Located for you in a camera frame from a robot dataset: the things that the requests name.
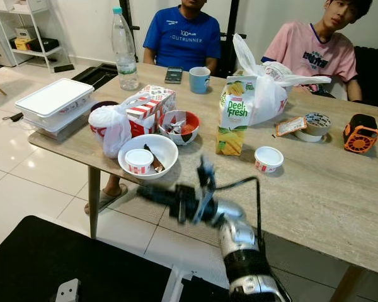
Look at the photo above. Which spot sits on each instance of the small black floor gadget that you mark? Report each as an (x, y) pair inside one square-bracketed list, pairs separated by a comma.
[(16, 116)]

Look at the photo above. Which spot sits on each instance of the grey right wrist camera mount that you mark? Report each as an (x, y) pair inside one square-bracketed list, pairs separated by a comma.
[(206, 173)]

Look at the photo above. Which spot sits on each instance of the dark floor mat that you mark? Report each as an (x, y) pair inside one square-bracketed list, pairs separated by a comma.
[(38, 264)]

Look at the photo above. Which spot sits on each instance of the black smartphone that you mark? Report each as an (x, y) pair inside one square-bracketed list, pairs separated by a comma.
[(174, 75)]

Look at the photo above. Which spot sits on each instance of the large white plastic bag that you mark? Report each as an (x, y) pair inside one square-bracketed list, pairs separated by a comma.
[(268, 97)]

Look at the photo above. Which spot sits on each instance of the small red white lidded cup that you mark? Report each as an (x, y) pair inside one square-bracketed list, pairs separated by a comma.
[(268, 159), (138, 162)]

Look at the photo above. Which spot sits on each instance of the large white bowl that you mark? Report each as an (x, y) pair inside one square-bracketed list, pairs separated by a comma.
[(167, 154)]

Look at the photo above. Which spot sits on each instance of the person in pink shirt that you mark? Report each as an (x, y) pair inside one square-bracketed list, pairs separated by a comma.
[(309, 56)]

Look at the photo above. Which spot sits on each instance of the black foam wall panel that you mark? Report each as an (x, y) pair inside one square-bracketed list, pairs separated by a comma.
[(375, 75)]

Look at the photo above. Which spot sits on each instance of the orange black portable speaker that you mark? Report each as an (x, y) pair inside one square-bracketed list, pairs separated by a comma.
[(361, 134)]

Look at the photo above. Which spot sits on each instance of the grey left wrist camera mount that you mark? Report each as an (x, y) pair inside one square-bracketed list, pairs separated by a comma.
[(67, 290)]

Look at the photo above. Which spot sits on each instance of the orange framed card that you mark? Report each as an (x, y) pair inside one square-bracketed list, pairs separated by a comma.
[(291, 126)]

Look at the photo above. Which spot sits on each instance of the small grey box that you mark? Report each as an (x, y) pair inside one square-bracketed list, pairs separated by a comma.
[(26, 33)]

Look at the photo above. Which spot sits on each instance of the green yellow juice carton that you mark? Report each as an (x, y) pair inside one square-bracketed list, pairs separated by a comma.
[(236, 116)]

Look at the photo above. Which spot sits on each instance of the bare foot in sandal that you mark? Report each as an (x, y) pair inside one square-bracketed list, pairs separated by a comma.
[(104, 198)]

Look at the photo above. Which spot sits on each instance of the black bag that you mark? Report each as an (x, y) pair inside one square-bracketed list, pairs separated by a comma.
[(44, 45)]

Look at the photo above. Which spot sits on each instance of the light blue mug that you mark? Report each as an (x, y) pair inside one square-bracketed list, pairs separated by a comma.
[(198, 82)]

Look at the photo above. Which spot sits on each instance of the white shelf rack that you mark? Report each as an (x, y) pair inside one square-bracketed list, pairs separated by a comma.
[(38, 53)]

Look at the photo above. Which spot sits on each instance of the clear tall water bottle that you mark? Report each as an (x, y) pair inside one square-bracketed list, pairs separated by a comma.
[(126, 56)]

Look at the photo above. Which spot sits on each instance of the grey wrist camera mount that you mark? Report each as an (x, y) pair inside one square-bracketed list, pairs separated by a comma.
[(67, 290), (206, 173)]

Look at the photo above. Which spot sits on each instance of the grey tape roll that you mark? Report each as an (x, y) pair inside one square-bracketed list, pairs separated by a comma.
[(318, 124)]

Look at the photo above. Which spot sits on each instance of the red white striped food box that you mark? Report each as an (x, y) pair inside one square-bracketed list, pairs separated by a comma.
[(154, 104)]

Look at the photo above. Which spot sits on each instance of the small tied white plastic bag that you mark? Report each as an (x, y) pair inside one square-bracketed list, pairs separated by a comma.
[(110, 132)]

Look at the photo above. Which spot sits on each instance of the small yellow box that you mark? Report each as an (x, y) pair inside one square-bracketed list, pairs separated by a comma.
[(22, 44)]

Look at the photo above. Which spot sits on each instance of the brown wrapper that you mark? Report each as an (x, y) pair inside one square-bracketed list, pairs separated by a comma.
[(156, 162)]

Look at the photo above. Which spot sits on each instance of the dark small bowl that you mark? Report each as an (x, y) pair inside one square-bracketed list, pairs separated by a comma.
[(102, 105)]

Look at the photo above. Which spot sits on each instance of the white lidded plastic container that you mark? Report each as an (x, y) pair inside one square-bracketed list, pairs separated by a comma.
[(53, 99)]

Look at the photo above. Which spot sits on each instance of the red bowl with wrappers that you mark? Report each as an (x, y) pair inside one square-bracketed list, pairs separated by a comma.
[(190, 126)]

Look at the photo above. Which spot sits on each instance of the person in blue shirt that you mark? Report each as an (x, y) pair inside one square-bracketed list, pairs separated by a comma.
[(183, 38)]

